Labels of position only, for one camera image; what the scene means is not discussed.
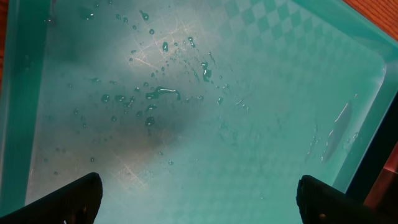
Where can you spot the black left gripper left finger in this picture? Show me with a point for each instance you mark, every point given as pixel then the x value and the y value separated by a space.
pixel 76 202

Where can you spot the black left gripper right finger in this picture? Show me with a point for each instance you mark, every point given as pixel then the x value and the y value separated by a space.
pixel 320 203

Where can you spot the teal plastic tray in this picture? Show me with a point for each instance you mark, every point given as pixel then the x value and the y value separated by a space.
pixel 190 111

